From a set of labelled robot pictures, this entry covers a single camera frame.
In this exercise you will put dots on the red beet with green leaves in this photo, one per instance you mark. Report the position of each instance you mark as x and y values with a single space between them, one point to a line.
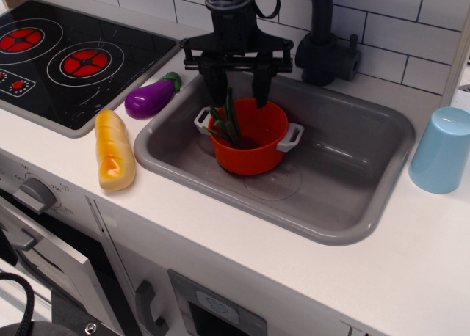
226 126

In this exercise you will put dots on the black toy faucet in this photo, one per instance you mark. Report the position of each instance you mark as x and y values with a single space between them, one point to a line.
319 56

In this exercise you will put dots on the purple toy eggplant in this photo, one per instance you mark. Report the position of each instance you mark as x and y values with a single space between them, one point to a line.
148 101

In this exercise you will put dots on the orange pot with white handles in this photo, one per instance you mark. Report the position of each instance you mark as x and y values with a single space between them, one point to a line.
266 136

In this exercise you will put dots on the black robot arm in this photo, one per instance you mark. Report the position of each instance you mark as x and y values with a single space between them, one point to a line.
237 45

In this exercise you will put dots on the toy oven door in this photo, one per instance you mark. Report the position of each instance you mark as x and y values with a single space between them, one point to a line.
56 262

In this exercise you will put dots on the grey oven knob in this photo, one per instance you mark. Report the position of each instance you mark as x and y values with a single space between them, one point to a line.
35 195

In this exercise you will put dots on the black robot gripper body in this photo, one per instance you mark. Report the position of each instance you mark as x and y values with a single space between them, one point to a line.
236 42

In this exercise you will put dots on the grey plastic sink basin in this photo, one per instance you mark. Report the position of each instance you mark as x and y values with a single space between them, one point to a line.
331 188

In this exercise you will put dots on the grey cabinet door handle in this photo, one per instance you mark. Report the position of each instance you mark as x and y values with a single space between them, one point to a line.
144 296

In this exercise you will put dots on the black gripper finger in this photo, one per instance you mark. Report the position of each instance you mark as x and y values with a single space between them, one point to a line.
261 85
216 82

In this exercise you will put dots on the toy bread loaf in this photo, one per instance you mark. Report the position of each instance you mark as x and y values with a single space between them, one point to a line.
116 163

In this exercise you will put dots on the grey dishwasher control panel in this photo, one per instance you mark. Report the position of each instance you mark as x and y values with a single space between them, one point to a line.
205 312

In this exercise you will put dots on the grey oven door handle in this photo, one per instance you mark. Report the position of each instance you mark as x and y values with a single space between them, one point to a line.
21 238

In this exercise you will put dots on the light blue plastic cup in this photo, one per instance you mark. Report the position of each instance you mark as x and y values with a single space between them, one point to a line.
440 158

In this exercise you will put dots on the black toy stovetop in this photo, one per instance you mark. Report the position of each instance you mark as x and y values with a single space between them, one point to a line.
61 67

